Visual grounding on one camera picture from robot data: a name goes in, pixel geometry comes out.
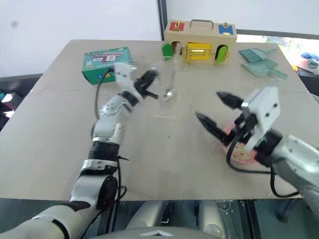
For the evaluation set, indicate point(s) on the yellow square door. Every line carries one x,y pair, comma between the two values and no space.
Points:
198,51

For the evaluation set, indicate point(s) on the black table leg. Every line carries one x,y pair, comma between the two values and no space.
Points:
251,219
109,219

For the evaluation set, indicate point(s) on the teal dustpan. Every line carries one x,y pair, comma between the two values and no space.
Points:
260,68

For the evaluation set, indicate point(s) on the pink bowl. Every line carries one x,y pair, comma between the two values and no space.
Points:
245,162

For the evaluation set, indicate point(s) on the teal hand brush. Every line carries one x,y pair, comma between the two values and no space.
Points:
251,54

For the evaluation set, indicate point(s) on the wooden lock box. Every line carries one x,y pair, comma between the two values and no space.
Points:
199,35

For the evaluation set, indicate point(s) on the blue background object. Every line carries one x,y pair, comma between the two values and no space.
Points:
310,56

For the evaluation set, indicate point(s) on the dark window sill bar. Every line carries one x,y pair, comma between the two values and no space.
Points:
274,33

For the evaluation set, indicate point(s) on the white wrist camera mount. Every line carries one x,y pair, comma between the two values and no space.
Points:
266,104
123,74

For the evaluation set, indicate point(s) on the green arched door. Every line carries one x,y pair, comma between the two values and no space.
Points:
221,54
167,51

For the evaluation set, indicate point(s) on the dark window frame post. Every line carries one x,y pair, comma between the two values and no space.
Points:
162,18

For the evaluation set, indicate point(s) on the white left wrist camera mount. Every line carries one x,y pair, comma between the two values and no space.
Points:
123,74

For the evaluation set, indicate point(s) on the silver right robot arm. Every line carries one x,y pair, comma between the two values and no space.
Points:
299,159

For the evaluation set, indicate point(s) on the clear glass measuring cup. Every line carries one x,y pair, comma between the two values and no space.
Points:
170,94

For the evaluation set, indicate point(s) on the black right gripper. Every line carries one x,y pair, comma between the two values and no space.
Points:
245,127

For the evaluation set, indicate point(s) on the grey rounded robot body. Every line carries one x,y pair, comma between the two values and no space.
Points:
159,234

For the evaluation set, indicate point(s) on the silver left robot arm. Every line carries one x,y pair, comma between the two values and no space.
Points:
107,124

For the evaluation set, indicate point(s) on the green printed cardboard box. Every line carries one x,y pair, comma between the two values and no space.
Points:
94,62

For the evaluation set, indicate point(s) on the dark background furniture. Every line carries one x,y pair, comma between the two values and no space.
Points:
20,83

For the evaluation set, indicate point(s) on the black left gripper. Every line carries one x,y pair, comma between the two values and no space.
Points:
142,85

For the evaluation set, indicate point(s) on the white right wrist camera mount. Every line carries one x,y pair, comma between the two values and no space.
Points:
266,104

